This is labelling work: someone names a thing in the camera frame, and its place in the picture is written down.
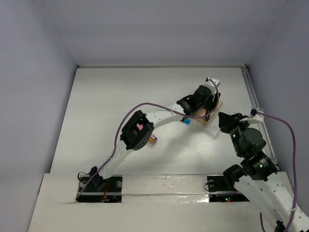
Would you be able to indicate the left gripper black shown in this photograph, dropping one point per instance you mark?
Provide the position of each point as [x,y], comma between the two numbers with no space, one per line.
[215,102]

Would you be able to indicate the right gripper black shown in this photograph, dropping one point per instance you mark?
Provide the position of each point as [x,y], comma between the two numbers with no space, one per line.
[226,121]

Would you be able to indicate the blue black highlighter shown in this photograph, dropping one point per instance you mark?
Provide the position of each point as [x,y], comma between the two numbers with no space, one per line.
[187,121]

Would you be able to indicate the pink capped crayon tube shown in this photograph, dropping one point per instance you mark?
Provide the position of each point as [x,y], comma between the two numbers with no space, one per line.
[152,139]

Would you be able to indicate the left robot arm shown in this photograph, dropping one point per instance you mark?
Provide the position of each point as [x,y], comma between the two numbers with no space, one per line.
[137,127]

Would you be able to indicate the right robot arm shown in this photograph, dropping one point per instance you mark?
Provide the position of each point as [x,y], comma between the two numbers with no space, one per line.
[257,177]

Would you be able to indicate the clear container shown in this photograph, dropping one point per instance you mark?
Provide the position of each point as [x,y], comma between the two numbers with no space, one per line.
[212,125]

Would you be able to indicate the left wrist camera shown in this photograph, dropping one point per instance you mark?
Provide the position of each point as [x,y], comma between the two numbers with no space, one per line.
[212,83]

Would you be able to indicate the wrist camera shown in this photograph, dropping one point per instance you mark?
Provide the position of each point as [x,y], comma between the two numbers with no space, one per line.
[212,83]
[256,116]

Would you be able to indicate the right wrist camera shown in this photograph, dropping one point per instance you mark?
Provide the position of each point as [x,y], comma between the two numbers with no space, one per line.
[256,116]

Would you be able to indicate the aluminium rail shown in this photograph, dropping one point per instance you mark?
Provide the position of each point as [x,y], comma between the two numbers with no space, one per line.
[261,125]

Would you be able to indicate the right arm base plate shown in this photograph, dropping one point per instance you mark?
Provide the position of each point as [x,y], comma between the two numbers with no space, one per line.
[221,191]

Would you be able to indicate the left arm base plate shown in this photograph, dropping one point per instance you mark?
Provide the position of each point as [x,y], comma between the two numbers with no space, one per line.
[99,190]

